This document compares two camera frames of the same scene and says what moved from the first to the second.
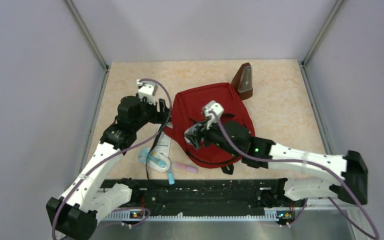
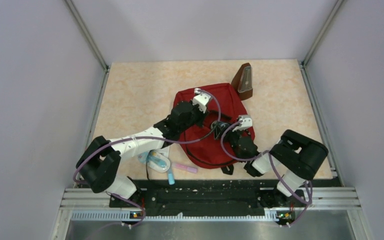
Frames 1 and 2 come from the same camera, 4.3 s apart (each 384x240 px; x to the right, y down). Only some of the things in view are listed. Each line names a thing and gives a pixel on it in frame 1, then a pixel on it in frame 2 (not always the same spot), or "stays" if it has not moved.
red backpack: x=194 y=105 stays
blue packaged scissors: x=155 y=160 stays
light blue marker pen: x=171 y=179 stays
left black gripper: x=159 y=117 -> x=202 y=115
